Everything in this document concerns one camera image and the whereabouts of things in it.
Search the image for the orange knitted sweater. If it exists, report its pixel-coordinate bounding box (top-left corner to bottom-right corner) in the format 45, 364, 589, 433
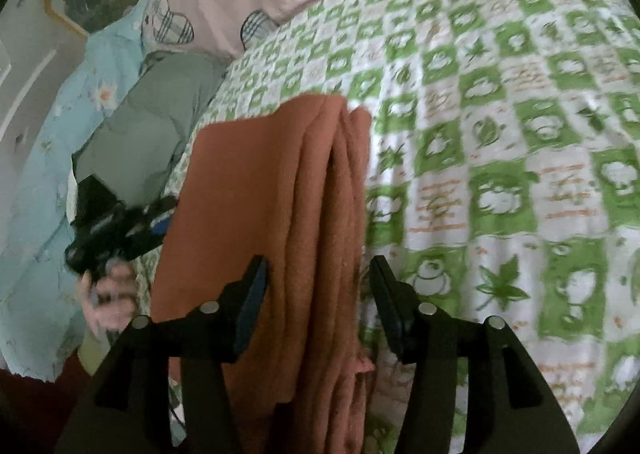
150, 93, 378, 454

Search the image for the grey-green pillow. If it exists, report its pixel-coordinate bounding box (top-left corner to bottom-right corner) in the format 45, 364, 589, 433
72, 52, 231, 215

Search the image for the light blue floral sheet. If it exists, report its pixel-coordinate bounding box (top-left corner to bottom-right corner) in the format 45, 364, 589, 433
0, 0, 156, 380

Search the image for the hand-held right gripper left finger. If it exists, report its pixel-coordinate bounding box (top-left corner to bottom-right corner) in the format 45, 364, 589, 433
55, 254, 273, 454

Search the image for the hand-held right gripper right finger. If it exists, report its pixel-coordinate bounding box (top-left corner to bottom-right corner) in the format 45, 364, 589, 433
367, 254, 581, 454

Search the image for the dark red cloth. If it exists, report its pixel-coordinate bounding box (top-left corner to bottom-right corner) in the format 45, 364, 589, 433
0, 349, 103, 454

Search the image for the green checkered blanket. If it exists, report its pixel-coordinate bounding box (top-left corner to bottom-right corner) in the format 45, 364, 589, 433
135, 0, 640, 454

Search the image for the person's left hand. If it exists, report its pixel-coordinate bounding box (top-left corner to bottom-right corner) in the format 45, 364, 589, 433
77, 261, 139, 341

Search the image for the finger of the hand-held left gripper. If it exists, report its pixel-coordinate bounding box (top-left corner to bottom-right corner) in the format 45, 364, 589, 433
127, 217, 170, 257
141, 193, 180, 221

